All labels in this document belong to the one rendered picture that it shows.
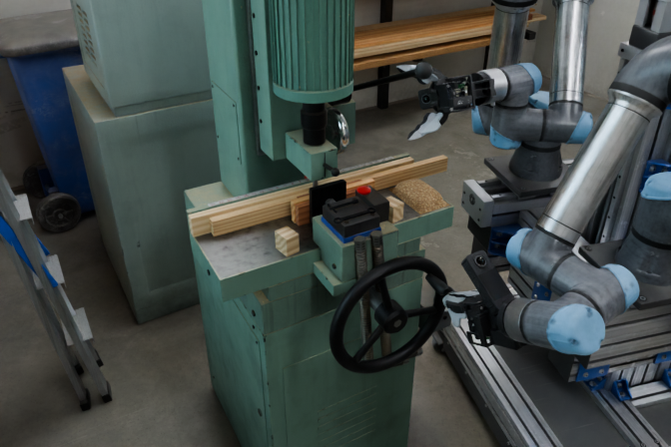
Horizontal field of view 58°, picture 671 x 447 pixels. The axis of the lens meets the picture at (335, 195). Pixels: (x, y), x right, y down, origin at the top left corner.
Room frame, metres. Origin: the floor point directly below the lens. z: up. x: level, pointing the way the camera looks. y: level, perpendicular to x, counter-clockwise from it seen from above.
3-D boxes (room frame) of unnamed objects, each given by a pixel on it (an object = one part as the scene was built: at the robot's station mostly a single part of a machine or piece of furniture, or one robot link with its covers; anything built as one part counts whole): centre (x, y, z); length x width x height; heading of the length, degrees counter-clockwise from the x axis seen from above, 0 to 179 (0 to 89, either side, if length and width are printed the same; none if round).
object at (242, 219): (1.29, -0.01, 0.92); 0.65 x 0.02 x 0.04; 119
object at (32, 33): (2.79, 1.29, 0.48); 0.64 x 0.54 x 0.97; 123
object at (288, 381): (1.37, 0.11, 0.36); 0.58 x 0.45 x 0.71; 29
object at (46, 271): (1.49, 0.94, 0.58); 0.27 x 0.25 x 1.16; 119
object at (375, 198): (1.09, -0.05, 0.99); 0.13 x 0.11 x 0.06; 119
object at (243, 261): (1.17, 0.00, 0.87); 0.61 x 0.30 x 0.06; 119
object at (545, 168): (1.61, -0.60, 0.87); 0.15 x 0.15 x 0.10
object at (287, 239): (1.08, 0.10, 0.92); 0.04 x 0.03 x 0.05; 40
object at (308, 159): (1.28, 0.06, 1.03); 0.14 x 0.07 x 0.09; 29
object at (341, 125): (1.44, 0.00, 1.02); 0.12 x 0.03 x 0.12; 29
